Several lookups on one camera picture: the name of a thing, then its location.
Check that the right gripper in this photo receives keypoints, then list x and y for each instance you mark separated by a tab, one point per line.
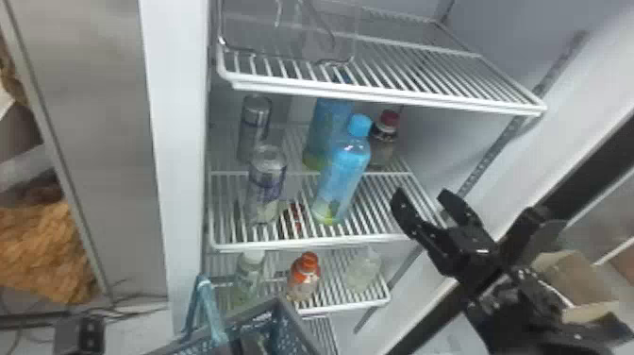
465	255

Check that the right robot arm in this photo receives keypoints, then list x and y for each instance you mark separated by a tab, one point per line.
520	317

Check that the dark bottle with red cap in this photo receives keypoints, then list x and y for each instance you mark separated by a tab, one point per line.
383	139

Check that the blue bottle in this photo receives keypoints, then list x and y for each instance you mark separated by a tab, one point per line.
342	176
324	129

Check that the orange bottle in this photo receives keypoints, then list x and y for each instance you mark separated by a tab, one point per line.
303	277

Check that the fridge door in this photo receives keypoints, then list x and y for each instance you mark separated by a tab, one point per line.
594	174

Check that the silver can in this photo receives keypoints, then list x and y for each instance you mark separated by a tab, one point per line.
266	186
253	126

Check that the blue basket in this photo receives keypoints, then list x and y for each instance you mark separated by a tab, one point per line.
282	329

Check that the clear bottle with white cap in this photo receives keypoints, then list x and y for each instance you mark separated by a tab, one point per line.
247	277

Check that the clear box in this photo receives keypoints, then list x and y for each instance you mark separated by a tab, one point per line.
297	30

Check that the white fridge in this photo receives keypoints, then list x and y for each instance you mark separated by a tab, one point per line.
173	148

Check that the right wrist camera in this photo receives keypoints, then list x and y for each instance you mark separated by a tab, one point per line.
530	233

